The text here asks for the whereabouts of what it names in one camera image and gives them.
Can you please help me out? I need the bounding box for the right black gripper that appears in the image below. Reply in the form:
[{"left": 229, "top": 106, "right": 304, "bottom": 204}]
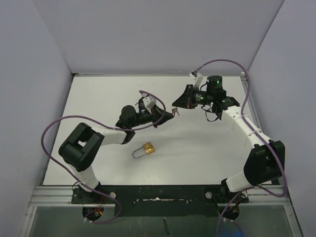
[{"left": 172, "top": 84, "right": 213, "bottom": 110}]

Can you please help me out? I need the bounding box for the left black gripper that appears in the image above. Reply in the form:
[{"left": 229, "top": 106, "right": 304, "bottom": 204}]
[{"left": 130, "top": 104, "right": 173, "bottom": 128}]

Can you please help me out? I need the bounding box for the small silver key pair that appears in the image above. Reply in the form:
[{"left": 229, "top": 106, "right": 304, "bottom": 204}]
[{"left": 171, "top": 107, "right": 180, "bottom": 116}]

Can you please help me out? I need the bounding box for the brass padlock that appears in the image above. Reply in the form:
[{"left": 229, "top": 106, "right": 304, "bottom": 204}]
[{"left": 132, "top": 142, "right": 155, "bottom": 159}]

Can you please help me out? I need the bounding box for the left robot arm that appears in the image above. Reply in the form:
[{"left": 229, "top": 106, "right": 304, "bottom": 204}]
[{"left": 58, "top": 96, "right": 174, "bottom": 203}]

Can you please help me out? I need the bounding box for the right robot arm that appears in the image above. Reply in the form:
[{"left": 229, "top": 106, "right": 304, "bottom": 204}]
[{"left": 172, "top": 71, "right": 285, "bottom": 202}]

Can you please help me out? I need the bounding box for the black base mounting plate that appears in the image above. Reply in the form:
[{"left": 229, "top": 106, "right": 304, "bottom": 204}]
[{"left": 71, "top": 185, "right": 249, "bottom": 220}]

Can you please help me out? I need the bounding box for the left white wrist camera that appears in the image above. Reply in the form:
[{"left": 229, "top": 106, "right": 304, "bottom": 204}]
[{"left": 138, "top": 91, "right": 157, "bottom": 112}]

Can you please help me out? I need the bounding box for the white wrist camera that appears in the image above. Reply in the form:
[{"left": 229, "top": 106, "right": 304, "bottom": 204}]
[
  {"left": 189, "top": 70, "right": 203, "bottom": 90},
  {"left": 138, "top": 91, "right": 157, "bottom": 112}
]

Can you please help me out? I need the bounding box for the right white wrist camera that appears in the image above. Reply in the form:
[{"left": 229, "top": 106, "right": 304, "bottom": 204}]
[{"left": 189, "top": 70, "right": 203, "bottom": 90}]

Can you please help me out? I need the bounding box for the aluminium frame rail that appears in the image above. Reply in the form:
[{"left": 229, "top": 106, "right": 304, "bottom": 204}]
[{"left": 29, "top": 186, "right": 290, "bottom": 207}]

